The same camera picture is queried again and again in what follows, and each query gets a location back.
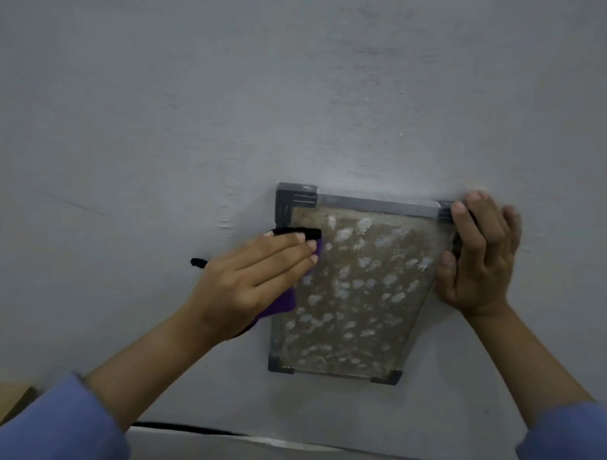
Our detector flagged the person's left forearm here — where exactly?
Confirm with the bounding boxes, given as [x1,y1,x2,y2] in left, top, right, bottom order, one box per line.
[0,293,224,460]

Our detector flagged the person's right forearm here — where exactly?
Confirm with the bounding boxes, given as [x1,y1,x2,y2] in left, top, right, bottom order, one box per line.
[456,299,607,460]

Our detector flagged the person's left hand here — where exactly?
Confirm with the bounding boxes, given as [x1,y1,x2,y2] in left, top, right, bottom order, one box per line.
[178,223,322,352]

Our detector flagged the grey framed smeared glass panel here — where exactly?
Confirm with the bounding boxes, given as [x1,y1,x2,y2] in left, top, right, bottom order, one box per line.
[261,181,476,391]

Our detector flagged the person's right hand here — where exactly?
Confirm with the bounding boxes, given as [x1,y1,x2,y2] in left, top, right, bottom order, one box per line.
[432,188,526,324]

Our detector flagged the purple cloth with black edge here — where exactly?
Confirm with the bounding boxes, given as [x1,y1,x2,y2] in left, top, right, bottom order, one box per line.
[185,219,325,344]

